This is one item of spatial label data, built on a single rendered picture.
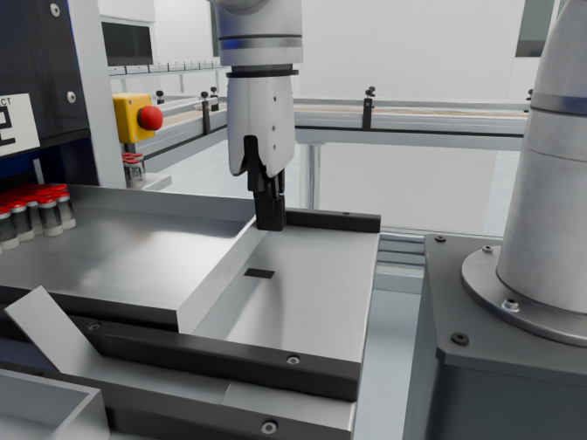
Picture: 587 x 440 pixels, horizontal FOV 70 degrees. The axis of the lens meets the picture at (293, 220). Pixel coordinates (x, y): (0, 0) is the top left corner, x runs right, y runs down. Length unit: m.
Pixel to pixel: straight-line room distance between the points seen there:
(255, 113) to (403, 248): 1.06
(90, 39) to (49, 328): 0.43
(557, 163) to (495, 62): 1.49
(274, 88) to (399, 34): 1.47
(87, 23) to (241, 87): 0.31
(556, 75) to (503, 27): 1.48
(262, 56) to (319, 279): 0.22
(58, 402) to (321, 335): 0.19
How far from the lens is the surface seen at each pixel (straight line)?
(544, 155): 0.43
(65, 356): 0.34
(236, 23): 0.42
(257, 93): 0.41
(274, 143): 0.42
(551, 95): 0.43
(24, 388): 0.31
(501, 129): 1.30
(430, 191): 1.96
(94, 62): 0.67
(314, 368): 0.29
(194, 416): 0.27
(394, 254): 1.42
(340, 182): 1.96
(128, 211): 0.64
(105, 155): 0.67
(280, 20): 0.42
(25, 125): 0.57
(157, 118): 0.72
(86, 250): 0.53
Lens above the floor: 1.09
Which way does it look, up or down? 22 degrees down
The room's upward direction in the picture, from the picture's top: straight up
